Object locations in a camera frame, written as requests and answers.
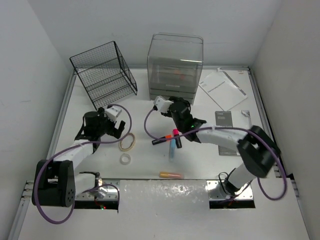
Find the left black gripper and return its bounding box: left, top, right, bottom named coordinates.
left=96, top=107, right=124, bottom=139

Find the beige masking tape roll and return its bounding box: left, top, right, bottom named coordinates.
left=118, top=133, right=136, bottom=152

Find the clear tape roll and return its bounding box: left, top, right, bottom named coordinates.
left=119, top=153, right=132, bottom=166

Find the pink highlighter black body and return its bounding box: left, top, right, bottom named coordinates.
left=172, top=128, right=182, bottom=149

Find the orange highlighter black body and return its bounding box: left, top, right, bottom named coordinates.
left=151, top=134, right=172, bottom=146

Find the light blue tube case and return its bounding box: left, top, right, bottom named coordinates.
left=168, top=139, right=176, bottom=162

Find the clear plastic drawer cabinet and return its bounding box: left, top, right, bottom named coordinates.
left=147, top=32, right=204, bottom=104

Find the orange glue tube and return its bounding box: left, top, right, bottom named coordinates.
left=159, top=171, right=184, bottom=179

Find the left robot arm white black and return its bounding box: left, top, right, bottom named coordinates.
left=31, top=104, right=126, bottom=207

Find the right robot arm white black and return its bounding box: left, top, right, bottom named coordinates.
left=154, top=96, right=281, bottom=196

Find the white instruction sheet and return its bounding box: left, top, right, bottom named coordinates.
left=199, top=71, right=248, bottom=111

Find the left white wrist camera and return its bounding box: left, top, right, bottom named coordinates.
left=104, top=106, right=122, bottom=123

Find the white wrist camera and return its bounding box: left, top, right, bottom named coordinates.
left=104, top=106, right=122, bottom=123
left=153, top=95, right=174, bottom=113

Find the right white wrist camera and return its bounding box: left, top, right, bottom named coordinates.
left=153, top=95, right=174, bottom=113

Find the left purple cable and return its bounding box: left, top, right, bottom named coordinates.
left=32, top=103, right=133, bottom=224

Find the purple cable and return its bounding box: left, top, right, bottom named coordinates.
left=144, top=107, right=288, bottom=201
left=32, top=103, right=133, bottom=224

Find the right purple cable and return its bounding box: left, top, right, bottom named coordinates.
left=144, top=107, right=288, bottom=201

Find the black wire mesh rack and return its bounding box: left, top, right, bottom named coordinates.
left=69, top=41, right=138, bottom=109

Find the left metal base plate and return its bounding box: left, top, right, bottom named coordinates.
left=75, top=178, right=120, bottom=201

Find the metal base plate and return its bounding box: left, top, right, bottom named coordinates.
left=205, top=179, right=254, bottom=202
left=75, top=178, right=120, bottom=201

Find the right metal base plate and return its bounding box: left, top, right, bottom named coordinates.
left=205, top=179, right=254, bottom=202

